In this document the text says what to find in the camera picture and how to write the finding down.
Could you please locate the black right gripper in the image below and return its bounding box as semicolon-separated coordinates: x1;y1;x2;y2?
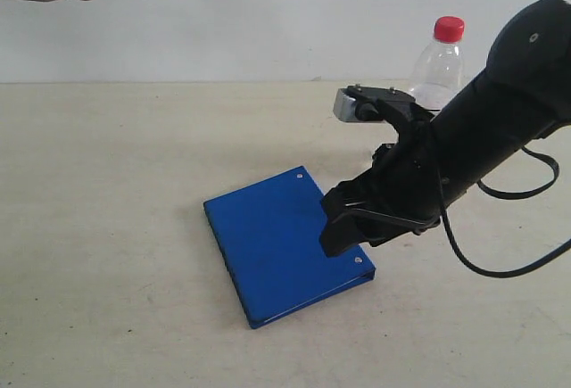
319;98;467;258

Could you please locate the blue ring binder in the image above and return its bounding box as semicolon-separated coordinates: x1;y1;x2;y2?
203;166;376;329

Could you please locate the clear water bottle red cap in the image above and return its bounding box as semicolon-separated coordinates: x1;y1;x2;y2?
408;16;465;113

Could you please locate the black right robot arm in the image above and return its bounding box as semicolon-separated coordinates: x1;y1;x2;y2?
319;0;570;257

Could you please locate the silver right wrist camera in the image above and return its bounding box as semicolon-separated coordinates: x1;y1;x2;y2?
332;85;418;124

